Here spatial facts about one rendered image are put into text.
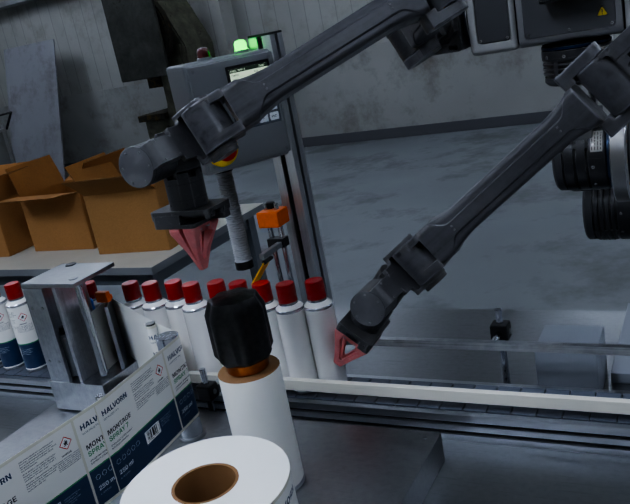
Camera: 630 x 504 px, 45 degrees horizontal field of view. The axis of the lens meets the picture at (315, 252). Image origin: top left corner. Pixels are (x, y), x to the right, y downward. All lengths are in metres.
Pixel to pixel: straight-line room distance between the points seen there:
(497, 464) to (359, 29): 0.67
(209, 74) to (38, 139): 10.23
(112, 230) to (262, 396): 2.08
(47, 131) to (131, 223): 8.43
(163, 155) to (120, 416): 0.38
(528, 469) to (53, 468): 0.67
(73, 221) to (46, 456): 2.27
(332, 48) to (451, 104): 7.76
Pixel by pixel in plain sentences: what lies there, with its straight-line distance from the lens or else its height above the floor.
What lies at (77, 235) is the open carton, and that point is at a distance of 3.29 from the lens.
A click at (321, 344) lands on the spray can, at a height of 0.97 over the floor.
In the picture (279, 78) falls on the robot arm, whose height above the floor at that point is 1.44.
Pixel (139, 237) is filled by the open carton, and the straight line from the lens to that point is 3.00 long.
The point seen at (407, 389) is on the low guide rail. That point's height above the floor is 0.91.
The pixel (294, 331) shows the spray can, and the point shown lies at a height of 1.00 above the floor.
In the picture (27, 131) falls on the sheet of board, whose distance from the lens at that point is 11.69.
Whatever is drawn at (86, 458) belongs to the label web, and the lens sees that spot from 1.12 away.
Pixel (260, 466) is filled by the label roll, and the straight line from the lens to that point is 0.93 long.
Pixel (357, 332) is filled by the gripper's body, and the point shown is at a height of 1.01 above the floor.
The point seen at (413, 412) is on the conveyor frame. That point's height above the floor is 0.88.
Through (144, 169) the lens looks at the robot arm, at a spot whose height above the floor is 1.36.
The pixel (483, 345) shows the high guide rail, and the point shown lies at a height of 0.96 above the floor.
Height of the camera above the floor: 1.51
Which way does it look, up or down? 17 degrees down
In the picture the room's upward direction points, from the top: 11 degrees counter-clockwise
